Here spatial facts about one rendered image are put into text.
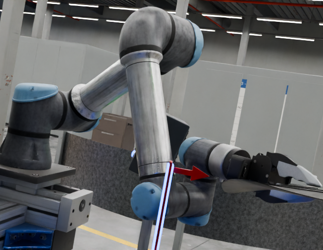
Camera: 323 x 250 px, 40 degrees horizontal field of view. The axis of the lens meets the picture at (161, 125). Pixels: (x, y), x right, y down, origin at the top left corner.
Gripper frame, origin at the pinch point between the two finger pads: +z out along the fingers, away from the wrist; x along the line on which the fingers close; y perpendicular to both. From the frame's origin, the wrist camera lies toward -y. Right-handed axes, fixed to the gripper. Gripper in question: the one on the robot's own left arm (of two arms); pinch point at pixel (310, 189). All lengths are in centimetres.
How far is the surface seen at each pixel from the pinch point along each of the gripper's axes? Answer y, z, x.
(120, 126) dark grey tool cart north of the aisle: 336, -594, 10
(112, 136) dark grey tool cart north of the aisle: 332, -603, 31
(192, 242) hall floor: 239, -261, 94
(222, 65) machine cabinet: 418, -478, -126
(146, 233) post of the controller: 9, -51, 26
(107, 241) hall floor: 153, -277, 103
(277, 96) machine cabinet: 463, -391, -96
